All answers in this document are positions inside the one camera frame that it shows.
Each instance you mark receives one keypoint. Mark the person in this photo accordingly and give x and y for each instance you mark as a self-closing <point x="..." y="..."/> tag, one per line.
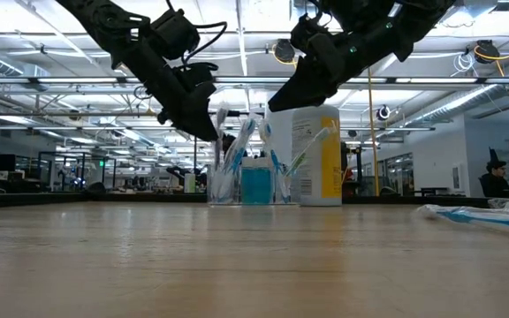
<point x="495" y="185"/>

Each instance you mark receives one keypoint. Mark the long ceiling light bar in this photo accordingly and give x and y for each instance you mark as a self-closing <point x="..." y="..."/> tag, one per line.
<point x="78" y="80"/>

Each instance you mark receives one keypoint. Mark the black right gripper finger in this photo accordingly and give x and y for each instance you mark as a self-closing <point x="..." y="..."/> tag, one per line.
<point x="307" y="102"/>
<point x="314" y="79"/>

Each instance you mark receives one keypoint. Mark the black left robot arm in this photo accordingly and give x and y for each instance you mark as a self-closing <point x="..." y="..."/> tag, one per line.
<point x="104" y="22"/>

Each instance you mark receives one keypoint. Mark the blue white toothbrush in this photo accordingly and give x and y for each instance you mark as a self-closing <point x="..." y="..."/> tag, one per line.
<point x="267" y="131"/>
<point x="245" y="130"/>
<point x="480" y="217"/>

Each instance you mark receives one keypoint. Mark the framed wall picture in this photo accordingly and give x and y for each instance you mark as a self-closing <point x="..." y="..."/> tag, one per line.
<point x="456" y="176"/>

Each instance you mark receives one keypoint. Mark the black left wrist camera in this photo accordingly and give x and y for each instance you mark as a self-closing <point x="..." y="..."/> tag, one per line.
<point x="175" y="33"/>

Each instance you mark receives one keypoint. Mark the clear acrylic organizer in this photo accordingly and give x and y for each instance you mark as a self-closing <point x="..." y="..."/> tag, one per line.
<point x="212" y="194"/>

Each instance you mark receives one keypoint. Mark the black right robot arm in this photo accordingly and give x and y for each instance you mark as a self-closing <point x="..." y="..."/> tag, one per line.
<point x="404" y="22"/>

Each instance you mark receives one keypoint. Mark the white yellow wipes canister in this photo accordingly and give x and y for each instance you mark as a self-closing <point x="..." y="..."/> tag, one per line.
<point x="325" y="176"/>

